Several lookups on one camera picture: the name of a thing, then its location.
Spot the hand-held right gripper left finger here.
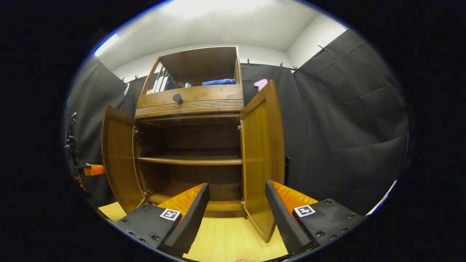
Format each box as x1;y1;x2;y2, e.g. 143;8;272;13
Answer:
115;183;211;257

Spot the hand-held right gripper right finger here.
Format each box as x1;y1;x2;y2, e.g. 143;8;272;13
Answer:
265;180;366;255

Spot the wooden cabinet door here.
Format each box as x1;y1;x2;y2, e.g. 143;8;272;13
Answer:
240;80;285;243
100;104;146;214

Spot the wooden double-door shoe cabinet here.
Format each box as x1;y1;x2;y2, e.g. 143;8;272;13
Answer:
100;45;286;243

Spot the wooden inner shelf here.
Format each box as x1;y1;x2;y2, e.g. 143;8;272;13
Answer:
137;155;242;166

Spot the wooden ribbed drawer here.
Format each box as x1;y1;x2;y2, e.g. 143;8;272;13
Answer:
135;84;244;119

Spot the blue towel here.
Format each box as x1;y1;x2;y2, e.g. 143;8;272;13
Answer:
202;79;237;87

